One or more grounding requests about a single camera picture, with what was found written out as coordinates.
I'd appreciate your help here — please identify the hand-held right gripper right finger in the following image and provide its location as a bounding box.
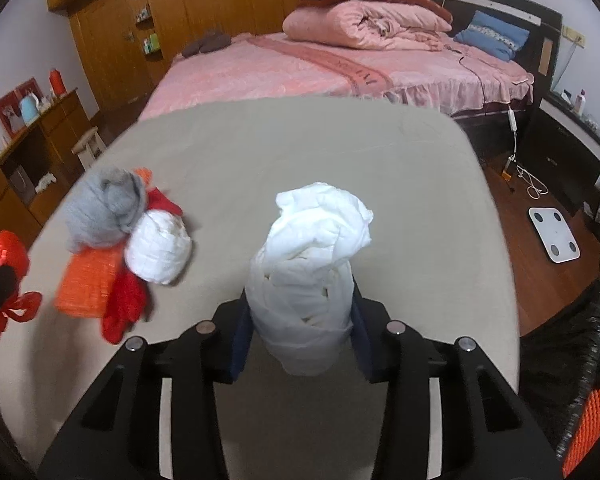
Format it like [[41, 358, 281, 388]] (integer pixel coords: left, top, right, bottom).
[[351, 285, 566, 480]]

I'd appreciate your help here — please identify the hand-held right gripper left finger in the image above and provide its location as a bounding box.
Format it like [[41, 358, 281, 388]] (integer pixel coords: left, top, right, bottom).
[[37, 296, 255, 480]]

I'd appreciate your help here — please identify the white foam wrap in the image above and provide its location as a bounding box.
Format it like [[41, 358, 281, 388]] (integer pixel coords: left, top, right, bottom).
[[244, 177, 376, 377]]

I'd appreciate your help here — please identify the trash bin with black bag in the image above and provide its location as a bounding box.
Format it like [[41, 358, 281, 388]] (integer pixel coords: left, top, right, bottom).
[[519, 271, 600, 480]]

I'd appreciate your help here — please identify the orange mesh bag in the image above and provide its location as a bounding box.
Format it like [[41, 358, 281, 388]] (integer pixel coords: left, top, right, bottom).
[[54, 249, 126, 318]]

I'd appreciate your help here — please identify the white foam fruit net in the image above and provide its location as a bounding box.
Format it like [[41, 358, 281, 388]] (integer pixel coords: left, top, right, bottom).
[[124, 208, 193, 286]]

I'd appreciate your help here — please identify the grey wool ball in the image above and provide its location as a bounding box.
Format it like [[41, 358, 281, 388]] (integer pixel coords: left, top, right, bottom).
[[66, 166, 149, 252]]

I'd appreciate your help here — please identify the small wooden stool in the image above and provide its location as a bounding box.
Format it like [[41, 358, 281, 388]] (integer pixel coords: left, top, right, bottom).
[[71, 127, 106, 171]]

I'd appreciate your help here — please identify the wooden dresser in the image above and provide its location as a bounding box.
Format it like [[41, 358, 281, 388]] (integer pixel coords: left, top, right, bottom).
[[0, 87, 93, 241]]

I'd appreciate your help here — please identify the pale blue kettle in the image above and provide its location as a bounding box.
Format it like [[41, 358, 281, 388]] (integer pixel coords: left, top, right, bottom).
[[19, 92, 42, 126]]

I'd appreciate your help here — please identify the white bathroom scale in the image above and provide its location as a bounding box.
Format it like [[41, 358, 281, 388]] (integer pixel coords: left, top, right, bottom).
[[528, 206, 581, 261]]

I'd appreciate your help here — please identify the orange foam fruit net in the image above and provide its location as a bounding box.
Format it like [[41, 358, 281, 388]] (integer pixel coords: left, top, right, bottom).
[[561, 379, 600, 480]]

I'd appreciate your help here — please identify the black and white nightstand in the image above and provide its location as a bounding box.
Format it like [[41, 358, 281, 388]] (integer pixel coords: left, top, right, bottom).
[[522, 91, 600, 216]]

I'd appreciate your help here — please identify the bed with pink sheet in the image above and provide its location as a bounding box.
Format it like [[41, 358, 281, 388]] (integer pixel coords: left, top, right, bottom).
[[137, 0, 565, 161]]

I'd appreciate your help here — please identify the folded pink quilt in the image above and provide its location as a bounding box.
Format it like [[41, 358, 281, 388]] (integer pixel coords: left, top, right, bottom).
[[282, 0, 453, 52]]

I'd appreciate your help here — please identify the wooden wardrobe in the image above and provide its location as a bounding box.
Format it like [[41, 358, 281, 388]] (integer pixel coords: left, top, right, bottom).
[[45, 0, 337, 106]]

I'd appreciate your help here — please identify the blue pillow with patterned band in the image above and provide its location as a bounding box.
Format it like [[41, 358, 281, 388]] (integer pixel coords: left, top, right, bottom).
[[453, 10, 531, 63]]

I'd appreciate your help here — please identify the red photo frame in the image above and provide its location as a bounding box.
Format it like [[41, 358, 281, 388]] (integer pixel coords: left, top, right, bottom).
[[0, 77, 43, 138]]

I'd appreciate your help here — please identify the white floor cable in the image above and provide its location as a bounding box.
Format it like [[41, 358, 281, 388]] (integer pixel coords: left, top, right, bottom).
[[515, 160, 549, 199]]

